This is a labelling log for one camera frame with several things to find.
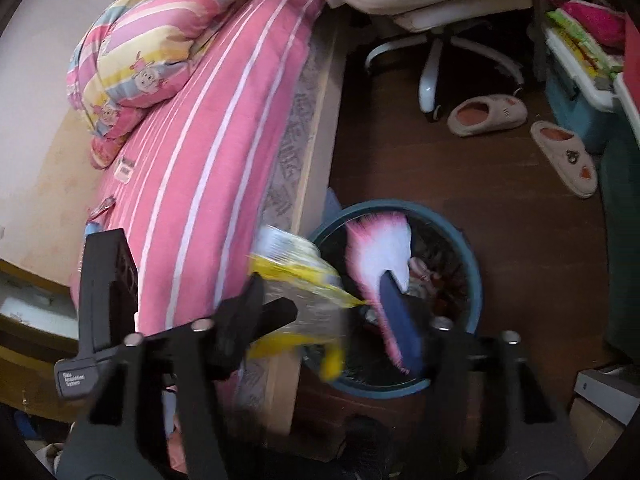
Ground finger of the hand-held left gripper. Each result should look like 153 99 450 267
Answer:
79 228 140 353

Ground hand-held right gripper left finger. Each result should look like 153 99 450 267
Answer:
62 274 299 480

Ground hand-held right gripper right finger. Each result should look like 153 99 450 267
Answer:
378 269 588 480

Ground white pink-edged wrapper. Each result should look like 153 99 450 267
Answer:
345 211 414 373

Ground yellow snack packet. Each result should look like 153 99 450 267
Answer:
247 225 363 381

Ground blue trash bin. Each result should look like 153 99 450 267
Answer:
300 200 483 400

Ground silver wrapper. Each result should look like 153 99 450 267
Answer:
87 197 116 219

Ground bed with pink striped sheet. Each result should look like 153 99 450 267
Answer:
70 0 347 436

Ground white flat box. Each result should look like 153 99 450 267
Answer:
574 366 640 427

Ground cardboard box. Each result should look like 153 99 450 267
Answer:
567 395 626 461

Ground beige slipper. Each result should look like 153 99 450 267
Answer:
446 93 528 137
530 120 598 198

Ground dark green cloth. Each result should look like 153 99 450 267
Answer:
600 130 640 356

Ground pink cartoon print quilt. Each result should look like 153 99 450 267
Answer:
72 0 266 170

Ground blue storage box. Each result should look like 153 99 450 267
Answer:
542 25 631 155

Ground green yellow packets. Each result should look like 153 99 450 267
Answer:
545 10 626 78

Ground pink plush item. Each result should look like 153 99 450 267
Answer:
557 0 626 47

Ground red cloth bag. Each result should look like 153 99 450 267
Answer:
622 10 640 78

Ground wooden door frame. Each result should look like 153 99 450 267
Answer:
0 257 83 423

